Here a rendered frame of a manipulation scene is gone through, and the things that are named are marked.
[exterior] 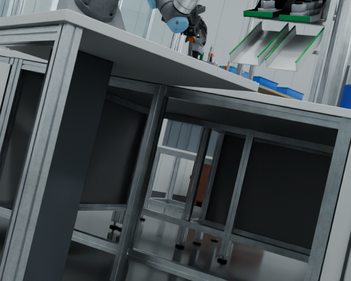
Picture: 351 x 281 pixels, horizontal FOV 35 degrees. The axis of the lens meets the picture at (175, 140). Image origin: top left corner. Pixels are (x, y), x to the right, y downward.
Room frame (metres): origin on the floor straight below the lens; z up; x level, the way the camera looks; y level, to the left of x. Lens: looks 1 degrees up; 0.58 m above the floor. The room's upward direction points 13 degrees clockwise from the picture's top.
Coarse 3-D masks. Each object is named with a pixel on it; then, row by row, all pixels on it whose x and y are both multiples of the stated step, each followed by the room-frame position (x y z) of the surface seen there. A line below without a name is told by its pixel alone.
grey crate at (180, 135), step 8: (168, 120) 4.44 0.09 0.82; (168, 128) 4.44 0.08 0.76; (176, 128) 4.41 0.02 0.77; (184, 128) 4.38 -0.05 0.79; (192, 128) 4.35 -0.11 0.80; (200, 128) 4.33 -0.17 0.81; (168, 136) 4.43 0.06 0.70; (176, 136) 4.40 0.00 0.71; (184, 136) 4.38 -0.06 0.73; (192, 136) 4.35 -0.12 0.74; (200, 136) 4.32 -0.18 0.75; (216, 136) 4.27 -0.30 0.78; (168, 144) 4.42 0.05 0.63; (176, 144) 4.39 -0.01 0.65; (184, 144) 4.37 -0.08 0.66; (192, 144) 4.34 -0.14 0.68; (208, 144) 4.29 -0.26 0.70; (208, 152) 4.28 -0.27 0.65
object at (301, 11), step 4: (292, 4) 2.15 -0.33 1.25; (296, 4) 2.14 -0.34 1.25; (300, 4) 2.13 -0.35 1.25; (304, 4) 2.14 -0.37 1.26; (292, 8) 2.15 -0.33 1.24; (296, 8) 2.14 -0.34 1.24; (300, 8) 2.13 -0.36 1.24; (304, 8) 2.15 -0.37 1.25; (292, 12) 2.15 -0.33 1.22; (296, 12) 2.15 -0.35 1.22; (300, 12) 2.14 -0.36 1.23; (304, 12) 2.16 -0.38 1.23
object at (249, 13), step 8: (272, 0) 2.42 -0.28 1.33; (280, 0) 2.42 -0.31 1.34; (288, 0) 2.26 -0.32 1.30; (256, 8) 2.31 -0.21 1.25; (280, 8) 2.43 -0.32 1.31; (288, 8) 2.27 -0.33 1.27; (248, 16) 2.23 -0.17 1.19; (256, 16) 2.21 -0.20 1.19; (264, 16) 2.19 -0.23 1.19; (272, 16) 2.17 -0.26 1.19
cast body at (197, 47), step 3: (198, 36) 2.37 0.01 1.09; (195, 39) 2.37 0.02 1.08; (198, 39) 2.36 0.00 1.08; (195, 42) 2.37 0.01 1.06; (198, 42) 2.36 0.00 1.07; (195, 45) 2.35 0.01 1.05; (198, 45) 2.35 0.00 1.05; (201, 45) 2.37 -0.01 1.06; (192, 48) 2.36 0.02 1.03; (195, 48) 2.35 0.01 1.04; (198, 48) 2.35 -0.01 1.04; (201, 48) 2.38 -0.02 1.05; (192, 51) 2.38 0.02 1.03; (195, 51) 2.37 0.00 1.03; (198, 51) 2.36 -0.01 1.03; (201, 51) 2.39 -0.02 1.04; (198, 54) 2.41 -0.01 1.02; (201, 54) 2.40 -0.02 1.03
